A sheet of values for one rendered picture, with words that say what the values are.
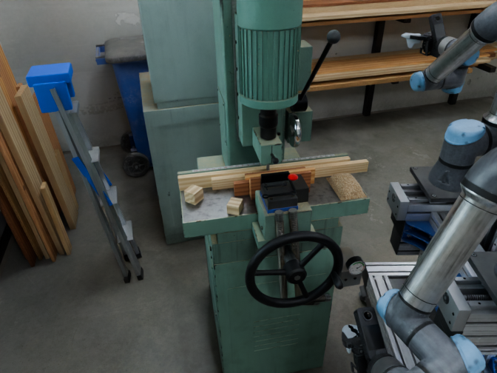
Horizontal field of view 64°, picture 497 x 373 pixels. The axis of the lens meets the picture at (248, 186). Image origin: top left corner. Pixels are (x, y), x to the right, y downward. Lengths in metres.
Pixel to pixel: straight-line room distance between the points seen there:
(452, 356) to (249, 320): 0.85
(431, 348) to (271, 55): 0.77
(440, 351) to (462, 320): 0.39
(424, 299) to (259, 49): 0.72
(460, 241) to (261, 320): 0.92
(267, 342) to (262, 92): 1.00
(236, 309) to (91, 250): 1.34
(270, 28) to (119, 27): 2.44
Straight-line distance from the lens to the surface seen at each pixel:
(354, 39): 3.95
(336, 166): 1.41
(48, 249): 2.58
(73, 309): 2.33
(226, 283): 1.40
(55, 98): 1.81
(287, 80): 1.14
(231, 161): 1.51
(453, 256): 0.87
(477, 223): 0.85
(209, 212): 1.24
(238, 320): 1.56
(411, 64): 3.80
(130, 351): 2.07
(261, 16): 1.08
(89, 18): 3.43
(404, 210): 1.61
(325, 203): 1.28
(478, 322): 1.33
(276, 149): 1.25
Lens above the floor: 1.64
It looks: 34 degrees down
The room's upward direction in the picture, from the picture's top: 1 degrees counter-clockwise
